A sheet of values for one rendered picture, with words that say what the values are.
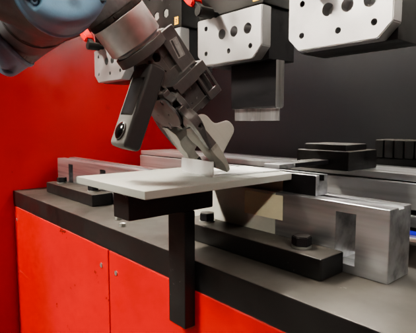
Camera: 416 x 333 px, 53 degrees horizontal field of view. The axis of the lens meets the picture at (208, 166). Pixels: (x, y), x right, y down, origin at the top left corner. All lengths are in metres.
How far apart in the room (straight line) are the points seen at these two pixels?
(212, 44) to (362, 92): 0.55
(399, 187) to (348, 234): 0.24
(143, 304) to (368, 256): 0.40
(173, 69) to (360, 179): 0.46
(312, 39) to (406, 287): 0.34
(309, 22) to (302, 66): 0.68
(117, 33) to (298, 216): 0.35
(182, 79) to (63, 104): 0.91
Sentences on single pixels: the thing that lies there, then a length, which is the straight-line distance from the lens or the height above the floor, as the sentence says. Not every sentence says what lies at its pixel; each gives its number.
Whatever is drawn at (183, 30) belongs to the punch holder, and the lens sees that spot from 0.82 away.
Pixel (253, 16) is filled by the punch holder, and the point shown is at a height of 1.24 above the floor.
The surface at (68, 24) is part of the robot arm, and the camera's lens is 0.37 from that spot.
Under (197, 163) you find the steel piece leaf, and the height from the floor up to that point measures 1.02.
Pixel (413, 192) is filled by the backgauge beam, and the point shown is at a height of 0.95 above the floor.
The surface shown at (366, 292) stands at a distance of 0.55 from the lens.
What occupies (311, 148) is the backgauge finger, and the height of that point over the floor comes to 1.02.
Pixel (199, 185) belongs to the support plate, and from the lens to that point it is 0.52.
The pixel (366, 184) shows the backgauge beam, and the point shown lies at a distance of 0.87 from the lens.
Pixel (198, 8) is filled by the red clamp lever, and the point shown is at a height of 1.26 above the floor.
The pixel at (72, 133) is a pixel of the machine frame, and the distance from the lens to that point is 1.45.
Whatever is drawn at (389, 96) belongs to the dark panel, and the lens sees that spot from 1.14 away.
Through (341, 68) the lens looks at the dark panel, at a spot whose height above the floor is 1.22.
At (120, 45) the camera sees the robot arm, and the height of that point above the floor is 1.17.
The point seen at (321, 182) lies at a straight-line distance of 0.64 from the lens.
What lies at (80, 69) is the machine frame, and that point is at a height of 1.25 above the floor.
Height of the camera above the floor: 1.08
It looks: 6 degrees down
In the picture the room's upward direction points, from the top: straight up
